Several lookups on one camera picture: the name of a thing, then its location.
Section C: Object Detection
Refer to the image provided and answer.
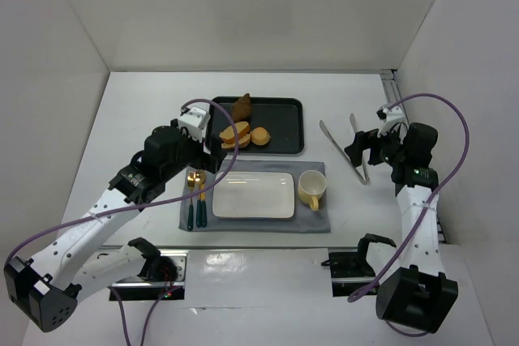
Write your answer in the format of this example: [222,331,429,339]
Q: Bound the gold spoon green handle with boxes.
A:
[187,171,199,231]

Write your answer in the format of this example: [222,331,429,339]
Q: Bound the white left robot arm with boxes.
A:
[4,120,226,332]

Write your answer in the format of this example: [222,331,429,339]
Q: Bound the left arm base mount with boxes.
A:
[112,249,187,301]

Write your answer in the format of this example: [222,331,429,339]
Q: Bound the brown croissant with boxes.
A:
[231,93,252,122]

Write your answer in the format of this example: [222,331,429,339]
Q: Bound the metal tongs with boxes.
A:
[319,120,371,186]

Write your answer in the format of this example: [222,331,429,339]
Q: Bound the toasted bread slice back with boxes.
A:
[219,121,250,143]

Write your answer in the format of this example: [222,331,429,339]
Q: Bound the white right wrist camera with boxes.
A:
[376,106,405,138]

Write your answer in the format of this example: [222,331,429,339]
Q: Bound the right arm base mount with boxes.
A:
[320,251,375,297]

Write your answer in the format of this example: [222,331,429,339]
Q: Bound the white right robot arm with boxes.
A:
[345,123,458,335]

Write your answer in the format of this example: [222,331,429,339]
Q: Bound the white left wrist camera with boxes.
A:
[178,107,211,143]

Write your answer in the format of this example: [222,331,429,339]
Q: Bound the yellow mug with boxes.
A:
[298,170,327,211]

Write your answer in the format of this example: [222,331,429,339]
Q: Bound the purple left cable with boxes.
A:
[6,98,240,346]

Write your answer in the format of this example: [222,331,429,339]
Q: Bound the round golden bun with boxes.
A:
[250,127,271,146]

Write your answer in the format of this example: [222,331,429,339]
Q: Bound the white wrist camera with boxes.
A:
[178,107,211,143]
[376,106,405,138]

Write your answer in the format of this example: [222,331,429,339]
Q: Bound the white rectangular plate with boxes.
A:
[212,171,295,220]

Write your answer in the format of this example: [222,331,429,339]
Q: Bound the gold fork green handle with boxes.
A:
[195,170,207,228]

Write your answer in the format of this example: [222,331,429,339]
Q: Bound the aluminium rail right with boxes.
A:
[380,70,401,104]

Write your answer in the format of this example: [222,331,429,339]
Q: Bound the grey cloth placemat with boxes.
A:
[203,160,331,233]

